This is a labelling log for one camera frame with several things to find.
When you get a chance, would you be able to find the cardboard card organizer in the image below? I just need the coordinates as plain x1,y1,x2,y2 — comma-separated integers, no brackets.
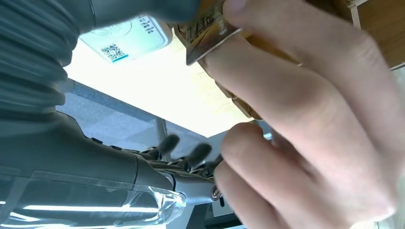
172,0,405,121

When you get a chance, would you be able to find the grey card reader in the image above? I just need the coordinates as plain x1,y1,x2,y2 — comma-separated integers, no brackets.
79,16,173,63

